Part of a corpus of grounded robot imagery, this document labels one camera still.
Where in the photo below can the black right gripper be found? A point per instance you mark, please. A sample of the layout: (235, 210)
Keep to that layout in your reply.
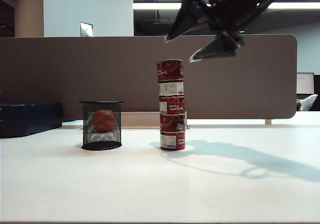
(232, 12)

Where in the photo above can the red tomato paste can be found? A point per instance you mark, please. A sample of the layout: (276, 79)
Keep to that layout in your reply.
(175, 106)
(170, 70)
(172, 141)
(172, 123)

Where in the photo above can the tomato paste can white label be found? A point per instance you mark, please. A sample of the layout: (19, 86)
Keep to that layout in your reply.
(171, 88)

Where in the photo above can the white ceiling light strip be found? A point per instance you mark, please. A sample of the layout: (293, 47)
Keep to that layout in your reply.
(155, 6)

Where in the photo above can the brown desk divider panel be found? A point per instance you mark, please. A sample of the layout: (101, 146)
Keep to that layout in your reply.
(100, 69)

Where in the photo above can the white divider foot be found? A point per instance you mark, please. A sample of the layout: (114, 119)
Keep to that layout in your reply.
(268, 122)

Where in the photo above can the computer monitor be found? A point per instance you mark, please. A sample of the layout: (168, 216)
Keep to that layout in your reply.
(305, 83)

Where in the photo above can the person in white shirt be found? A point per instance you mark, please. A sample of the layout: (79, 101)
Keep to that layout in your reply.
(308, 102)

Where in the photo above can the orange ball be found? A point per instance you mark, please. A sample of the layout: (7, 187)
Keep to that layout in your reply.
(103, 120)

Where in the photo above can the black mesh pen holder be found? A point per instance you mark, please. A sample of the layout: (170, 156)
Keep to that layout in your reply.
(102, 136)

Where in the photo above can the dark blue box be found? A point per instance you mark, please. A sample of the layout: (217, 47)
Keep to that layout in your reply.
(27, 119)

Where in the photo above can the silver wall plate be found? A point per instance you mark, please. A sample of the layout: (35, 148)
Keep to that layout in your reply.
(86, 29)

